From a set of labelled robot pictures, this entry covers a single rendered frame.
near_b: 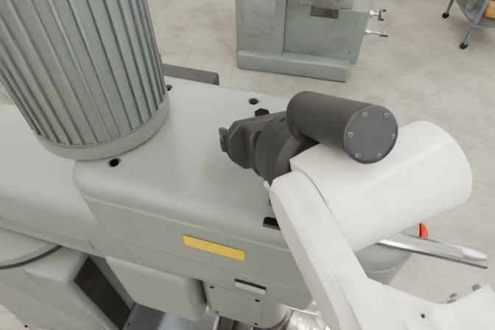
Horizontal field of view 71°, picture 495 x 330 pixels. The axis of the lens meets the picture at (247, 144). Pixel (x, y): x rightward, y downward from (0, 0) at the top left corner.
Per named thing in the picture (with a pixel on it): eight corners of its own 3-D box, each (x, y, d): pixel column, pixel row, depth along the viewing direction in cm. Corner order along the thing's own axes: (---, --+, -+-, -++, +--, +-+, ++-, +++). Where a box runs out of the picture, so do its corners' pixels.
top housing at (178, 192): (387, 177, 66) (418, 114, 54) (385, 320, 48) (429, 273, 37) (160, 129, 74) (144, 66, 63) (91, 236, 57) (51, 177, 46)
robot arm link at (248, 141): (230, 184, 43) (254, 228, 32) (216, 108, 40) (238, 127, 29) (323, 162, 45) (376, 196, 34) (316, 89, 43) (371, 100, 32)
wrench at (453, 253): (481, 245, 39) (485, 241, 38) (488, 279, 36) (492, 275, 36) (269, 199, 43) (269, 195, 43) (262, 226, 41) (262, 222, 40)
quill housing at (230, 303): (295, 265, 97) (310, 202, 74) (279, 345, 84) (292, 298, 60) (230, 247, 101) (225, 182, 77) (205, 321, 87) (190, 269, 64)
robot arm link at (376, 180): (379, 178, 34) (481, 233, 23) (280, 221, 32) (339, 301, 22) (356, 66, 31) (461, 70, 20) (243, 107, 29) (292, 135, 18)
